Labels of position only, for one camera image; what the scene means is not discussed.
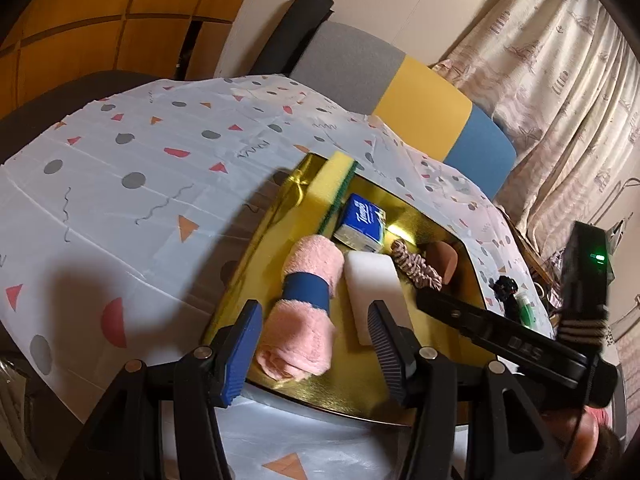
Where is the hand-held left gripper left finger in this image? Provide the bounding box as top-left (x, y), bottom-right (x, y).
top-left (60, 299), bottom-right (264, 480)

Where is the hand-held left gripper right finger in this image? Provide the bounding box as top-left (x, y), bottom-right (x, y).
top-left (367, 300), bottom-right (571, 480)

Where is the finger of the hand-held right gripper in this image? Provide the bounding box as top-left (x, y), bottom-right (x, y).
top-left (416, 291), bottom-right (596, 378)

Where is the gold tin box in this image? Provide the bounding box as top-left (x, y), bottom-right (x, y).
top-left (200, 152), bottom-right (501, 426)

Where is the pink towel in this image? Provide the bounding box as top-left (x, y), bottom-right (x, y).
top-left (255, 235), bottom-right (346, 381)

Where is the white foam sponge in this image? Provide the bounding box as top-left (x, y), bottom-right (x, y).
top-left (344, 250), bottom-right (411, 346)

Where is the striped scrunchie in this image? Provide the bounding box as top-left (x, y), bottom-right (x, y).
top-left (391, 240), bottom-right (443, 292)

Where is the brown makeup sponge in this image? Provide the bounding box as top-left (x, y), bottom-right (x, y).
top-left (425, 241), bottom-right (460, 285)

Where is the blue white tissue packet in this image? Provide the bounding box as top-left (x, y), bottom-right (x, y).
top-left (332, 192), bottom-right (390, 253)

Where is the green yellow sponge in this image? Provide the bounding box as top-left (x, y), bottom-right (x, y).
top-left (305, 151), bottom-right (358, 236)

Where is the small green bottle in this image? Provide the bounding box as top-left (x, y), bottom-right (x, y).
top-left (515, 292), bottom-right (538, 328)

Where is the black hair accessory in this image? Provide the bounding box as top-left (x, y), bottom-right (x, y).
top-left (492, 275), bottom-right (521, 318)

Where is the wooden side table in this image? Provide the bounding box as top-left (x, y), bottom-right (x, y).
top-left (502, 207), bottom-right (556, 286)

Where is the beige printed curtain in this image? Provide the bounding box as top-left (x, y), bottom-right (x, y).
top-left (430, 0), bottom-right (640, 321)

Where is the patterned white tablecloth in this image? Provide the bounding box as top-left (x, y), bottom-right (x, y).
top-left (0, 75), bottom-right (556, 480)

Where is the grey yellow blue chair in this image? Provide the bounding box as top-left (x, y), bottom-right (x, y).
top-left (290, 22), bottom-right (518, 201)

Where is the dark grey chair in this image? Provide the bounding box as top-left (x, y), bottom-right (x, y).
top-left (0, 70), bottom-right (176, 136)

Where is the black rolled mat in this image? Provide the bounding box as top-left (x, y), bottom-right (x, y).
top-left (250, 0), bottom-right (333, 78)

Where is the wooden wardrobe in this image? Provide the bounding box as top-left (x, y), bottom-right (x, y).
top-left (0, 0), bottom-right (266, 121)

